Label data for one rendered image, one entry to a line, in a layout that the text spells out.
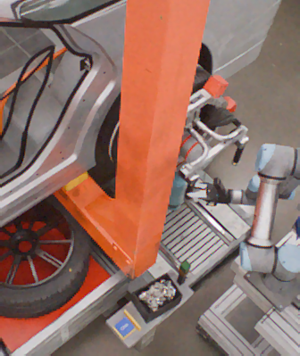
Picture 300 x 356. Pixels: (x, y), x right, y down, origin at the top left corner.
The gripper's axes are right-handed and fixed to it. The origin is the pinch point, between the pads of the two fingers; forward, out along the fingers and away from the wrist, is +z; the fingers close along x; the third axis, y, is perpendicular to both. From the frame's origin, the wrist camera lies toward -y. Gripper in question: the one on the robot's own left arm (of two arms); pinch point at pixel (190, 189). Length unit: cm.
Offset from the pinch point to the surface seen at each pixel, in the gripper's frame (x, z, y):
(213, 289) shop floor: -15, -26, 83
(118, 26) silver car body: 23, 39, -78
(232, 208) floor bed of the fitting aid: 37, -36, 75
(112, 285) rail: -34, 33, 44
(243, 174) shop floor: 68, -45, 83
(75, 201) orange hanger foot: -4, 55, 15
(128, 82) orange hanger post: -27, 32, -102
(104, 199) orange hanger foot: -3.4, 40.1, 11.1
